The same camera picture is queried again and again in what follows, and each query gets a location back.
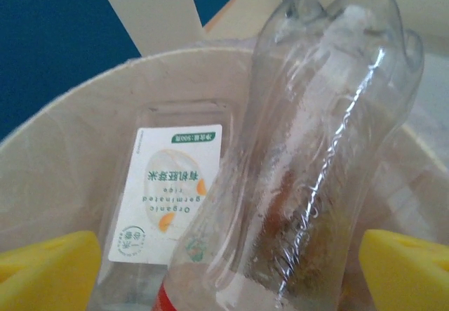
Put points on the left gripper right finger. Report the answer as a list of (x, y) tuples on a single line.
[(410, 279)]

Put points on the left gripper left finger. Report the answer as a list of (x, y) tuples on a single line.
[(45, 279)]

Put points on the clear box with rice label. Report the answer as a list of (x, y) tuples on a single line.
[(175, 170)]

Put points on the red label cola bottle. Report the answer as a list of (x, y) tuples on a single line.
[(315, 132)]

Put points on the white round waste bin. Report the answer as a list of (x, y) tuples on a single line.
[(63, 142)]

